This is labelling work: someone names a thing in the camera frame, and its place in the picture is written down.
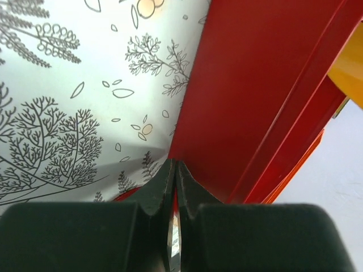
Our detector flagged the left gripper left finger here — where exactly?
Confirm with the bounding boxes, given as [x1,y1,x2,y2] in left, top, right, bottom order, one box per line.
[1,159,176,271]

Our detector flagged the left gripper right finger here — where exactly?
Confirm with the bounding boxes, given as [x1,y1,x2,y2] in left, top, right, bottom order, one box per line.
[175,161,354,271]

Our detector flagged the orange tray clear lollipops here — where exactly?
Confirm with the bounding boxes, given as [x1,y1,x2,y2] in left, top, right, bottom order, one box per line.
[262,129,325,204]

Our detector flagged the red tray swirl lollipops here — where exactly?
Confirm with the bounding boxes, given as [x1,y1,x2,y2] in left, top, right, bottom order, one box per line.
[169,1,362,203]

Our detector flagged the yellow plastic scoop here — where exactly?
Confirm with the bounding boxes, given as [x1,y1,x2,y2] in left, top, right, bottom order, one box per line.
[328,22,363,109]

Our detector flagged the floral table mat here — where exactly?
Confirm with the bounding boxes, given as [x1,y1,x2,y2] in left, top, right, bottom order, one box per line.
[1,1,211,210]

